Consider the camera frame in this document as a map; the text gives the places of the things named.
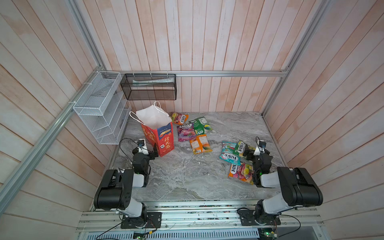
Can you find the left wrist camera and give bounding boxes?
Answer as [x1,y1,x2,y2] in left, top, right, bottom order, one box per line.
[137,139,149,155]

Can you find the black mesh basket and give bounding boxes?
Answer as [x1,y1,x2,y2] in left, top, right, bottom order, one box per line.
[120,73,178,101]

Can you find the red paper gift bag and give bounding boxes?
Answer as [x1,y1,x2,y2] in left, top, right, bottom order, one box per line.
[130,101,175,157]

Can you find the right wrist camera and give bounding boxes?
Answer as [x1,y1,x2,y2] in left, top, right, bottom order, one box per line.
[254,137,267,156]

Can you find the aluminium frame rail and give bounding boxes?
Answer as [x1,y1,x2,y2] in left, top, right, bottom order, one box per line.
[119,70,288,77]

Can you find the orange Fox's fruits candy bag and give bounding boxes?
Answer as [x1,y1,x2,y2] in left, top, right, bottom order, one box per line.
[171,112,189,126]

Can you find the green snack packet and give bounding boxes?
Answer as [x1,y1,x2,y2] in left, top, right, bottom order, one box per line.
[190,117,213,136]

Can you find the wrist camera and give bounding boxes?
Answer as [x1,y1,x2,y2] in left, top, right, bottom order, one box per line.
[137,139,149,155]
[254,137,267,156]

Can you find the orange Fox's fruits bag front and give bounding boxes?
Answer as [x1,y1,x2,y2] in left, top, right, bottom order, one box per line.
[228,163,254,185]

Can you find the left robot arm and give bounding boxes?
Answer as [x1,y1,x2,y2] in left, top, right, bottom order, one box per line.
[94,147,159,228]

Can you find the teal Fox's candy bag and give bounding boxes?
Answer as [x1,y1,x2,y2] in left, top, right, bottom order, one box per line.
[219,142,241,166]

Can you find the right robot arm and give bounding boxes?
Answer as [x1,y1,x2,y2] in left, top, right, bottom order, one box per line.
[237,149,324,226]

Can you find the white wire shelf rack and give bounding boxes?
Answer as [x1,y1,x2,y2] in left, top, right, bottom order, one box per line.
[74,71,132,145]

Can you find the purple Fox's berries candy bag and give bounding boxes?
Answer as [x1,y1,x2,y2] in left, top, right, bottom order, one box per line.
[177,123,197,142]

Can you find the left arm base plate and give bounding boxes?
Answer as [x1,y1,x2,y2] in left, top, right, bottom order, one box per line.
[121,212,162,229]

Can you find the orange snack packet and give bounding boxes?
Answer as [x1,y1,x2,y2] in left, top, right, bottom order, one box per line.
[190,135,213,155]

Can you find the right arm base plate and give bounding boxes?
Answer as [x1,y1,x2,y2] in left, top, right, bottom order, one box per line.
[237,208,281,226]

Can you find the green Fox's candy bag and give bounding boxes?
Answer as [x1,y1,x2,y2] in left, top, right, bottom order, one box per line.
[234,141,256,158]

